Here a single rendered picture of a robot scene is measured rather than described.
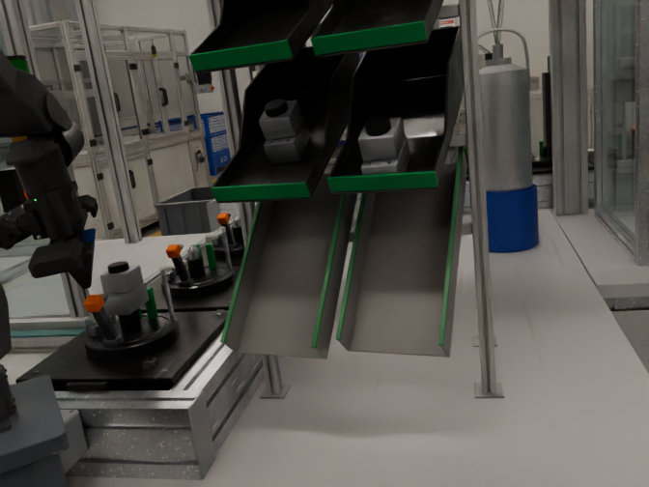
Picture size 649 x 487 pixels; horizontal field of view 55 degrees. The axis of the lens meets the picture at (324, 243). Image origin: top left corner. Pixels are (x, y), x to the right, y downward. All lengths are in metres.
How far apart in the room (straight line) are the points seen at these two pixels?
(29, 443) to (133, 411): 0.25
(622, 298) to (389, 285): 0.69
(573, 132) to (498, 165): 0.40
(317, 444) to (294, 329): 0.16
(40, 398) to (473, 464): 0.49
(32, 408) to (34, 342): 0.58
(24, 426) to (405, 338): 0.43
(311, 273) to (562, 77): 1.21
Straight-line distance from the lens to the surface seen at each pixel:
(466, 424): 0.88
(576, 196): 1.93
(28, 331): 1.26
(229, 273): 1.19
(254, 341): 0.84
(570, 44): 1.89
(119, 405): 0.85
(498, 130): 1.54
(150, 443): 0.85
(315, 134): 0.87
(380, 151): 0.73
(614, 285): 1.38
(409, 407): 0.93
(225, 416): 0.93
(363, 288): 0.83
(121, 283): 0.96
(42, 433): 0.61
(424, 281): 0.81
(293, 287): 0.85
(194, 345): 0.95
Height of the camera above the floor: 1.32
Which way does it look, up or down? 15 degrees down
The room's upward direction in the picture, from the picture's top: 7 degrees counter-clockwise
